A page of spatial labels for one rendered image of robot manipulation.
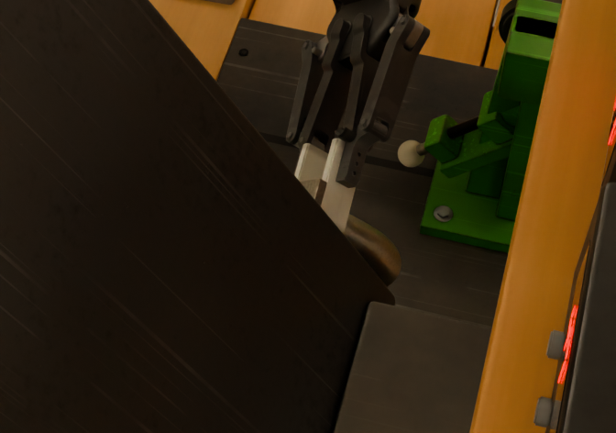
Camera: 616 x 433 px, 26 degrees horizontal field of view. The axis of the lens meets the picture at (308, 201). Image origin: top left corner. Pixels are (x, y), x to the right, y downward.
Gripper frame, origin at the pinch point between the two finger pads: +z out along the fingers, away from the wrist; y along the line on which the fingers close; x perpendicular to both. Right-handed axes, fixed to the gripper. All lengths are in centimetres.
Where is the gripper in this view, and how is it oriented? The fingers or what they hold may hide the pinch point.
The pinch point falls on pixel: (322, 189)
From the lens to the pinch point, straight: 104.9
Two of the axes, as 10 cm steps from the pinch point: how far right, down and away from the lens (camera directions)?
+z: -2.6, 9.2, -3.0
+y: 6.3, -0.7, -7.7
